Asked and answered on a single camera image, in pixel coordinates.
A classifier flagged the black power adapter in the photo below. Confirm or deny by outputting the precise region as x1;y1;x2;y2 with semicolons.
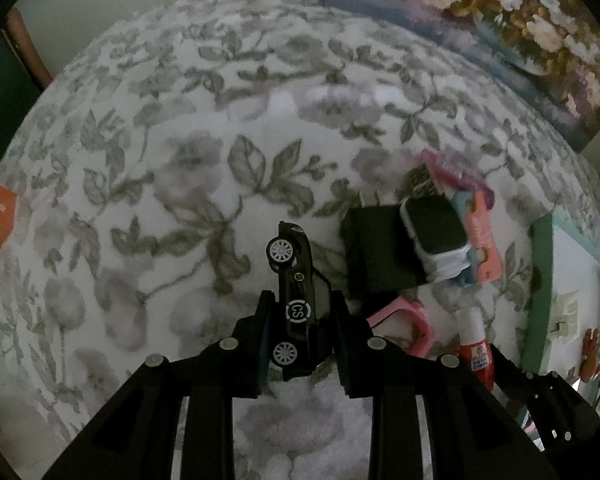
341;192;421;293

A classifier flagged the brown wooden furniture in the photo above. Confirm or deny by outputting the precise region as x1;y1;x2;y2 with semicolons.
2;7;53;88

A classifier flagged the white tray with teal rim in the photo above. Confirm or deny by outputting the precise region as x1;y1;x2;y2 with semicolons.
522;212;600;403

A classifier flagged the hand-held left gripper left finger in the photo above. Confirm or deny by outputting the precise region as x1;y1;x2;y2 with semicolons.
42;290;276;480

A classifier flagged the red glue bottle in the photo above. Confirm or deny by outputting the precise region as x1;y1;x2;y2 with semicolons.
457;307;496;406

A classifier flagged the small figure keychain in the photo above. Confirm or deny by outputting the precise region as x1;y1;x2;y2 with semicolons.
577;327;600;383

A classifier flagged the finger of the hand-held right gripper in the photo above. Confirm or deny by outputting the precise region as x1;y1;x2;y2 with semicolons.
490;347;600;456

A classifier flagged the pink tube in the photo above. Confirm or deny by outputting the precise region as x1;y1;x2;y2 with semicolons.
420;149;476;186

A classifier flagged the black toy car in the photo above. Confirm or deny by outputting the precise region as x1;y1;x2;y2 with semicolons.
266;221;333;381

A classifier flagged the pink watch strap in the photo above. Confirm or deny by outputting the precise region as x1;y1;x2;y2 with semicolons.
367;296;433;361

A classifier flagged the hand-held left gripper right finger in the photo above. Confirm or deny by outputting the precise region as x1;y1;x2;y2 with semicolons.
330;290;563;480

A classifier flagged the floral painting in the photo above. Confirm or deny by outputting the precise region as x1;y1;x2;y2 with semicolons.
325;0;600;151

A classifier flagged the orange blue toy packet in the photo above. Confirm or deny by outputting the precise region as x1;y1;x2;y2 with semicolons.
447;187;503;288

